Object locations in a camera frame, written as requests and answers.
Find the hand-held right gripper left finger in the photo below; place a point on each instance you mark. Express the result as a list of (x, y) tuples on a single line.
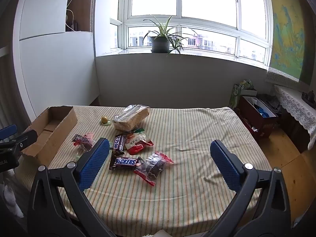
[(96, 163)]

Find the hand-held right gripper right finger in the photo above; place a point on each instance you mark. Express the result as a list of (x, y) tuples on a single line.
[(226, 165)]

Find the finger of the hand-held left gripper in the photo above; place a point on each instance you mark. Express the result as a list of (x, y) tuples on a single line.
[(8, 131), (24, 138)]

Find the pink candy packet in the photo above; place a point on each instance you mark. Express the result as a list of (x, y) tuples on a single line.
[(88, 135)]

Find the large chocolate bar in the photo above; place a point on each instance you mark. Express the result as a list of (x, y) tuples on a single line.
[(126, 163)]

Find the brown cardboard box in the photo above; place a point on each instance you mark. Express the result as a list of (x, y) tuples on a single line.
[(56, 133)]

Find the red and green snack packet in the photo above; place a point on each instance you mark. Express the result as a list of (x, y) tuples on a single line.
[(135, 142)]

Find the person's left hand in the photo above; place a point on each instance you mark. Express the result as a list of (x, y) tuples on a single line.
[(12, 197)]

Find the purple clear snack packet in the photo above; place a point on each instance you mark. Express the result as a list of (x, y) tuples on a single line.
[(86, 145)]

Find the small chocolate bar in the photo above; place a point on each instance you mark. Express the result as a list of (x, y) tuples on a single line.
[(119, 143)]

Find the black candy wrapper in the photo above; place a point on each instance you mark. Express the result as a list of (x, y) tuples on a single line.
[(78, 137)]

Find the striped tablecloth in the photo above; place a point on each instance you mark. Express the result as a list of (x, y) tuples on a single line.
[(187, 177)]

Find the yellow candy in green wrapper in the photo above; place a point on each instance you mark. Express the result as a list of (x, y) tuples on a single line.
[(105, 119)]

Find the dark red box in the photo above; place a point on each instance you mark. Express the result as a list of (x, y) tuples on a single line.
[(254, 118)]

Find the bagged sliced bread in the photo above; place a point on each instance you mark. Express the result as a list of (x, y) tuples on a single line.
[(130, 118)]

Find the clear red-edged dried fruit packet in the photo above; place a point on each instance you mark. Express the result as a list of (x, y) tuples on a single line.
[(154, 167)]

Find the blue plastic bag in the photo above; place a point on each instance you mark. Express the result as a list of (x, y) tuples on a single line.
[(264, 111)]

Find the green carton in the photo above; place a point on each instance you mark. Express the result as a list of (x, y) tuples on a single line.
[(234, 96)]

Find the white cabinet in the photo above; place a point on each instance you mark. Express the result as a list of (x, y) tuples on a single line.
[(56, 66)]

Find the white lace cloth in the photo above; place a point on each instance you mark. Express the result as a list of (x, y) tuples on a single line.
[(293, 106)]

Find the dark ornament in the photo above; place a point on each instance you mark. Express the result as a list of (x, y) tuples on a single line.
[(309, 97)]

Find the wooden shelf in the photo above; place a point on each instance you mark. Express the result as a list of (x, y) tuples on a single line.
[(84, 17)]

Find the potted spider plant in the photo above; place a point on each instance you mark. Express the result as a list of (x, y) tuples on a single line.
[(160, 44)]

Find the white framed window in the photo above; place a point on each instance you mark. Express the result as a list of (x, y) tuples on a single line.
[(209, 0)]

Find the wall poster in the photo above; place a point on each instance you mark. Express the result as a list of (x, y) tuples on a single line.
[(288, 42)]

